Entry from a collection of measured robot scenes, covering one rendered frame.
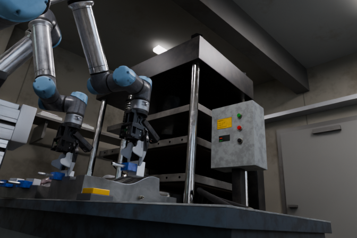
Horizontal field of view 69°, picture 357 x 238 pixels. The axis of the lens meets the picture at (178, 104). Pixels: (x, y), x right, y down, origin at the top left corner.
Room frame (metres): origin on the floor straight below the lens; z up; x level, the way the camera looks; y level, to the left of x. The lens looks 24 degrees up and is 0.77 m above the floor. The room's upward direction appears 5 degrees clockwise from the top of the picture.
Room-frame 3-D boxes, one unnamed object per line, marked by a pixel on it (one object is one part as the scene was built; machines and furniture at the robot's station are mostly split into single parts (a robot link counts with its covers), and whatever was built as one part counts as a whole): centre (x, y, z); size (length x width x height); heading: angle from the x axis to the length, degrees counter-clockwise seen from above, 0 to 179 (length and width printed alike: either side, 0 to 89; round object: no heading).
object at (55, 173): (1.08, 0.47, 0.89); 0.13 x 0.05 x 0.05; 137
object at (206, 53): (2.28, 0.08, 1.75); 1.30 x 0.84 x 0.61; 47
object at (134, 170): (0.97, 0.17, 0.93); 0.13 x 0.05 x 0.05; 137
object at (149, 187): (1.23, 0.24, 0.87); 0.50 x 0.26 x 0.14; 137
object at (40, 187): (1.42, 0.56, 0.85); 0.50 x 0.26 x 0.11; 154
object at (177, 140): (2.32, 0.04, 1.26); 1.10 x 0.74 x 0.05; 47
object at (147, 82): (0.98, 0.16, 1.25); 0.09 x 0.08 x 0.11; 154
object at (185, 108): (2.33, 0.04, 1.51); 1.10 x 0.70 x 0.05; 47
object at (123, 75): (0.90, 0.22, 1.25); 0.11 x 0.11 x 0.08; 64
